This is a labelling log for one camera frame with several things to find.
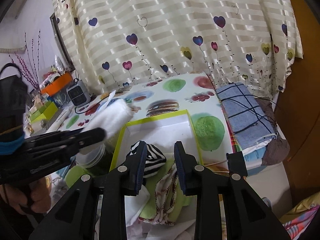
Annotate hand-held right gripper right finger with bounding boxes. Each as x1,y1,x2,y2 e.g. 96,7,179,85
174,141,292,240

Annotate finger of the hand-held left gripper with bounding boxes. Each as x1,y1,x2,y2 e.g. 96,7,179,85
24,127,107,153
0,147,83,185

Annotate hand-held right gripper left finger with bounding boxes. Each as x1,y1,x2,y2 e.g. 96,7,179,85
29,141,148,240

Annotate black white striped sock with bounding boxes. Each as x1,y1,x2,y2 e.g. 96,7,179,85
125,142,167,178

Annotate cream brown patterned towel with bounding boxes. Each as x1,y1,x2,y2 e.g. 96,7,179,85
139,160,181,226

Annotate light green cloth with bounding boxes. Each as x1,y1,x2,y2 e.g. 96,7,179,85
139,159,195,227

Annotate white box with green rim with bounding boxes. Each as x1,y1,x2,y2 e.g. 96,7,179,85
109,109,204,178

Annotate person's left hand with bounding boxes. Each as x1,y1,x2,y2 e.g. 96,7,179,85
0,177,52,214

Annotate rolled white paper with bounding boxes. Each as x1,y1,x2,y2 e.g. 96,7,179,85
46,107,75,132

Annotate clear plastic jar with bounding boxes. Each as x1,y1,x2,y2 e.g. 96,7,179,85
75,140,115,178

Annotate purple dried branches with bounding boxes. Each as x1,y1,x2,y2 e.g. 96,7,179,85
9,29,42,92

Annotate green cardboard box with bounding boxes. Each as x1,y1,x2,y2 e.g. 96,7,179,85
29,102,58,122

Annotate light green plastic lid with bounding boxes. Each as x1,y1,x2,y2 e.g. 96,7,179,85
65,166,87,188

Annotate grey space heater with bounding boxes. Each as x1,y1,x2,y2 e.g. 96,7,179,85
66,79,91,107

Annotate white tissue pack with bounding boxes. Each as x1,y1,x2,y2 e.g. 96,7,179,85
85,91,134,143

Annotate orange lidded container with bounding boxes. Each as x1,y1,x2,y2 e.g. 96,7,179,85
40,72,73,97

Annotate blue checked folded blanket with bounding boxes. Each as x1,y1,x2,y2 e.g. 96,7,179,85
215,82,277,153

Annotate brown checked cushion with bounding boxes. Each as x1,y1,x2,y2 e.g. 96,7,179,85
254,96,290,165

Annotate colourful striped cloth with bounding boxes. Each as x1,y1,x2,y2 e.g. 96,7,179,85
279,195,318,238

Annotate brown wooden wardrobe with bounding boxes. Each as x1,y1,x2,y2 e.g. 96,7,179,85
274,0,320,200

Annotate cream heart print curtain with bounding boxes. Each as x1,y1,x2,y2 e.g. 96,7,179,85
45,0,304,95

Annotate dark wall frame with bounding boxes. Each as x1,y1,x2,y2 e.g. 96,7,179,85
49,12,76,72

